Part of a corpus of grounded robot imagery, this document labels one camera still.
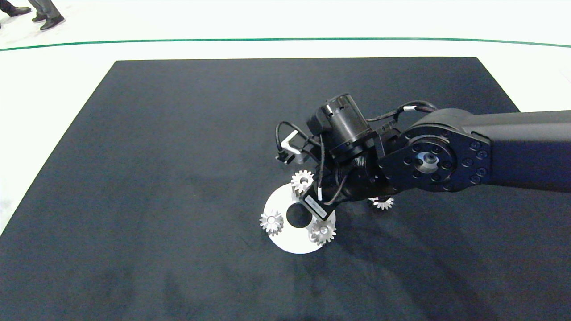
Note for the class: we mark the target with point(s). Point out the boxy wrist camera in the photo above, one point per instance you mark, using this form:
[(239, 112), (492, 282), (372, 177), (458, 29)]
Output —
[(296, 147)]

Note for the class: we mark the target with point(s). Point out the large steel gear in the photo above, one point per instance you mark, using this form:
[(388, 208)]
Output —
[(329, 233)]

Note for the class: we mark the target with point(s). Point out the dark mat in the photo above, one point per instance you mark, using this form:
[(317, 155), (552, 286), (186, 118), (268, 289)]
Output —
[(156, 200)]

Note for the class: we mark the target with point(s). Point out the small steel gear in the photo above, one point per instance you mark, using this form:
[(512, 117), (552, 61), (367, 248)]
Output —
[(382, 204), (297, 184), (267, 224)]

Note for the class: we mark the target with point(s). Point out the person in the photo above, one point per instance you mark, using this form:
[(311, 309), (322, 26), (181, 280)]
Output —
[(15, 9), (49, 18)]

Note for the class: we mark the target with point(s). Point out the round white plate with pins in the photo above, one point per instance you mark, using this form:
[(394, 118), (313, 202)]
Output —
[(279, 203)]

